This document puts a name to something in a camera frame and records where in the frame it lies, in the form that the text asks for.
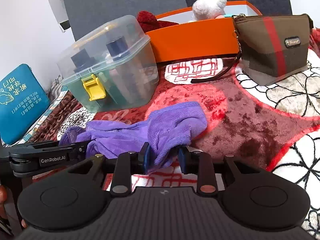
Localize clear plastic storage box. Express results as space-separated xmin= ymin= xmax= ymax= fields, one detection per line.
xmin=57 ymin=15 xmax=159 ymax=113

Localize brown striped pouch bag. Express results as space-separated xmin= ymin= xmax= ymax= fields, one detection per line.
xmin=191 ymin=14 xmax=313 ymax=86

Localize red patterned plush blanket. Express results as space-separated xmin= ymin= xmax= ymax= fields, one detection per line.
xmin=30 ymin=27 xmax=320 ymax=240

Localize teal printed cushion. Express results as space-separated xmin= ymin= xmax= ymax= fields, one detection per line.
xmin=0 ymin=63 xmax=50 ymax=145

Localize white fluffy plush toy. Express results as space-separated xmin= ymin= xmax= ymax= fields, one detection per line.
xmin=192 ymin=0 xmax=227 ymax=21

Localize purple microfiber cloth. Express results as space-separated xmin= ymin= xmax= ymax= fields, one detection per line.
xmin=59 ymin=101 xmax=207 ymax=172

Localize dark red fluffy cloth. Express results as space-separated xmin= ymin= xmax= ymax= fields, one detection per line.
xmin=137 ymin=11 xmax=178 ymax=33

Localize person's left hand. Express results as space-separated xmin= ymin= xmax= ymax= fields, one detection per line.
xmin=0 ymin=185 xmax=11 ymax=220

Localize orange cardboard box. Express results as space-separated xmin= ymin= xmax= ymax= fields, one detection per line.
xmin=145 ymin=0 xmax=263 ymax=64

